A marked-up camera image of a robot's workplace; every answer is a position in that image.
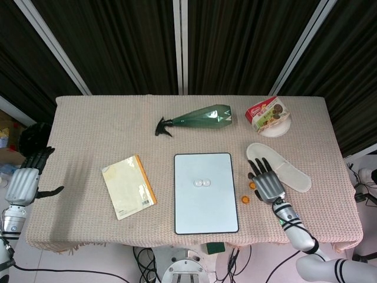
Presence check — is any left silver and black robot hand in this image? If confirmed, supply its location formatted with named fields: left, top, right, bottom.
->
left=5, top=146, right=65, bottom=206

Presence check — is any green plastic spray bottle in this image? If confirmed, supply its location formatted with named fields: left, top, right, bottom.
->
left=155, top=104, right=233, bottom=138

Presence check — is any red and green snack box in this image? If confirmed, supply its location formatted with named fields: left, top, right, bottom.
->
left=245, top=96, right=291, bottom=134

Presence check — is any white stand device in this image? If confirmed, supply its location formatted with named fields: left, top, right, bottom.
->
left=346, top=153, right=377, bottom=204

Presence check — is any pink waffle tablecloth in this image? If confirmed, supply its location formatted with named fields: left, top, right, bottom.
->
left=25, top=94, right=363, bottom=254

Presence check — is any brown cardboard box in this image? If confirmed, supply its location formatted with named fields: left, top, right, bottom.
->
left=0, top=109, right=27, bottom=166

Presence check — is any black-framed whiteboard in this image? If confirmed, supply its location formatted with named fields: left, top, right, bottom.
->
left=173, top=152, right=240, bottom=236

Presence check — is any right silver and black robot hand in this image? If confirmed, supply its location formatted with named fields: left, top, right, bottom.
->
left=246, top=157, right=288, bottom=205

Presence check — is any white frame post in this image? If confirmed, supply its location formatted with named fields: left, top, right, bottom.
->
left=173, top=0, right=189, bottom=96
left=268, top=0, right=335, bottom=96
left=19, top=0, right=91, bottom=96

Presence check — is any black pleated curtain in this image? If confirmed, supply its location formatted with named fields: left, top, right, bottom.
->
left=0, top=0, right=377, bottom=157

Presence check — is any white round plate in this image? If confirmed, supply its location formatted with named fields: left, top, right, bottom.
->
left=261, top=113, right=292, bottom=138

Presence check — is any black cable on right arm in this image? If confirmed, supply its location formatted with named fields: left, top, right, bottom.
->
left=272, top=197, right=320, bottom=254

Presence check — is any black floor cable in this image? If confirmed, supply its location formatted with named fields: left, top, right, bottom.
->
left=132, top=246, right=166, bottom=283
left=225, top=246, right=253, bottom=283

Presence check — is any black fuzzy round object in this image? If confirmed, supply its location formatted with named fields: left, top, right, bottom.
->
left=18, top=122, right=53, bottom=159

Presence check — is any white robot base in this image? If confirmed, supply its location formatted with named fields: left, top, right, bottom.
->
left=153, top=246, right=217, bottom=283

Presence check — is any green block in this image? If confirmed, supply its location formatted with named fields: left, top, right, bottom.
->
left=207, top=242, right=226, bottom=255

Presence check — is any cream notebook with orange spine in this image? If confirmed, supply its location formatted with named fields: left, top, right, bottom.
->
left=101, top=154, right=158, bottom=221

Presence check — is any white fabric slipper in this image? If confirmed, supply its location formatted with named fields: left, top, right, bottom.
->
left=246, top=142, right=312, bottom=193

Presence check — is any white frame bar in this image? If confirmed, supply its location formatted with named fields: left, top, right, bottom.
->
left=0, top=96, right=36, bottom=124

